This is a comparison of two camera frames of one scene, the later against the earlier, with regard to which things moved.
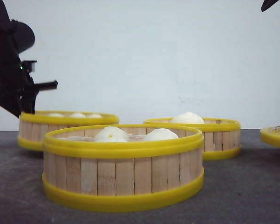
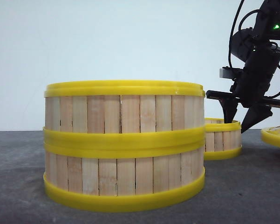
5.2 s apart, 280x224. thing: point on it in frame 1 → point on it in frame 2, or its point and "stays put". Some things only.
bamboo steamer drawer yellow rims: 62,117 → 124,138
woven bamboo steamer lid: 277,135 stays put
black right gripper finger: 267,3 → 250,87
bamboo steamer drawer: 121,167 stays put
